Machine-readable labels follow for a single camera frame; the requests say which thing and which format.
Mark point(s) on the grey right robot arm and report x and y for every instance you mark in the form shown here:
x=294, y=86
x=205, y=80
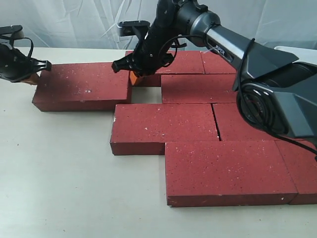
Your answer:
x=276, y=92

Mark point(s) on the red brick middle row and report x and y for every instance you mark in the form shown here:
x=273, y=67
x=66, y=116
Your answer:
x=233, y=128

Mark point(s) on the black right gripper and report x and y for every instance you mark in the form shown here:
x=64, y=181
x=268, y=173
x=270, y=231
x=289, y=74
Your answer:
x=148, y=54

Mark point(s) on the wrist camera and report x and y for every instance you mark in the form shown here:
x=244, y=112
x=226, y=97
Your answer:
x=137, y=28
x=11, y=32

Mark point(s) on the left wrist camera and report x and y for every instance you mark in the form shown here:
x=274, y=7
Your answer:
x=11, y=32

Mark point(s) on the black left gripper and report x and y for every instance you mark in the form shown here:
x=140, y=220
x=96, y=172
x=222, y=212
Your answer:
x=14, y=66

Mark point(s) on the red brick back row right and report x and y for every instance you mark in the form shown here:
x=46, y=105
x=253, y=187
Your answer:
x=214, y=64

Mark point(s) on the red brick back row left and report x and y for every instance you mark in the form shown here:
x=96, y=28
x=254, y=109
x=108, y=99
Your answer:
x=186, y=62

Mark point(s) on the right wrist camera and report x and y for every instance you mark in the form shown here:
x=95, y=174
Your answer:
x=137, y=28

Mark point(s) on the red brick row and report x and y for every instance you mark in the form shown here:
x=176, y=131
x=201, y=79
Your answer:
x=233, y=128
x=186, y=62
x=214, y=64

